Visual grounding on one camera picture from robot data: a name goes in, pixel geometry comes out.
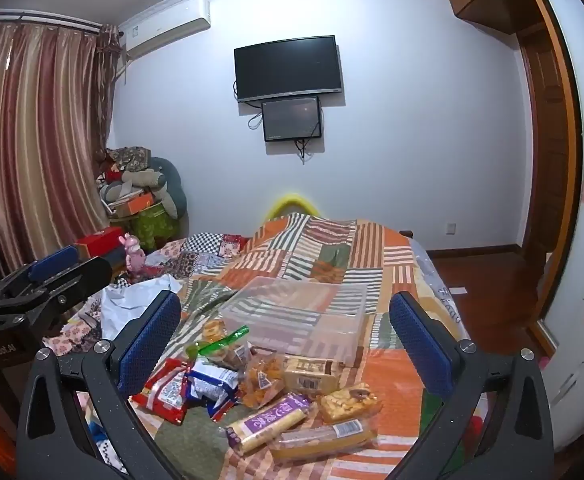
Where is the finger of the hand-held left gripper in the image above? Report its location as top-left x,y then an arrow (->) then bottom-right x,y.
0,256 -> 113,313
0,245 -> 80,297

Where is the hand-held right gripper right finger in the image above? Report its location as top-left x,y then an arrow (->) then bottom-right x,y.
388,291 -> 555,480

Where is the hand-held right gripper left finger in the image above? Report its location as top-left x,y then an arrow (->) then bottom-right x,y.
16,289 -> 183,480

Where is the red snack packet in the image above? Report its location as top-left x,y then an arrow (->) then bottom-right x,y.
130,357 -> 193,426

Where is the blue white snack packet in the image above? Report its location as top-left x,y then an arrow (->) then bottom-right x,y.
184,357 -> 240,403

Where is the green stripe snack packet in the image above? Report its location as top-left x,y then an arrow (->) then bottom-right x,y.
197,325 -> 251,358

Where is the brown nut bar packet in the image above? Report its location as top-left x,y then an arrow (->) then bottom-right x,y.
318,384 -> 383,423

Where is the clear bag of orange snacks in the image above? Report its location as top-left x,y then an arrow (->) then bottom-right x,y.
239,352 -> 287,408

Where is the clear plastic storage box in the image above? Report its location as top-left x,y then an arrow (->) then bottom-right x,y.
219,276 -> 369,367

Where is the yellow biscuit packet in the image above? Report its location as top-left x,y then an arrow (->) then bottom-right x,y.
271,419 -> 377,462

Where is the purple label cracker packet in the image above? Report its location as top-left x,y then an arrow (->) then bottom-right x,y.
226,392 -> 313,456

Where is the red box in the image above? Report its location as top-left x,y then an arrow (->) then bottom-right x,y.
76,226 -> 125,258

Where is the white cloth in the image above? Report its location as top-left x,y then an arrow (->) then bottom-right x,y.
100,276 -> 183,341

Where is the pink plush toy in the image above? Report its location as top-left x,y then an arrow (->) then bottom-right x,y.
120,233 -> 149,272

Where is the green patterned box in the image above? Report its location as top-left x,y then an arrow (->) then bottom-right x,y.
136,205 -> 179,253

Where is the orange box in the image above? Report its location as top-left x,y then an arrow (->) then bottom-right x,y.
114,192 -> 155,216

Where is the beige cake packet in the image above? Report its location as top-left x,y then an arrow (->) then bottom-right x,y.
282,355 -> 345,396

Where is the floral cloth bundle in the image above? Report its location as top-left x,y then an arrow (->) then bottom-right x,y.
106,146 -> 151,173

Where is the striped curtain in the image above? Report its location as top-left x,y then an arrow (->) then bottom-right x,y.
0,22 -> 122,271

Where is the white door panel with stickers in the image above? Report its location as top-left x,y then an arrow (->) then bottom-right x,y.
532,0 -> 584,453

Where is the yellow hoop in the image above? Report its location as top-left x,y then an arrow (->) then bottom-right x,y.
263,191 -> 323,222

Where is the small black monitor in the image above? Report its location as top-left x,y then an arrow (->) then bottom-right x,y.
262,96 -> 323,142

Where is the white air conditioner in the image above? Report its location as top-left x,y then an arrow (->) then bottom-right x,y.
120,0 -> 211,58

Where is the wall television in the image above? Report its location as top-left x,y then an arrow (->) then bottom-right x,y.
234,35 -> 343,103

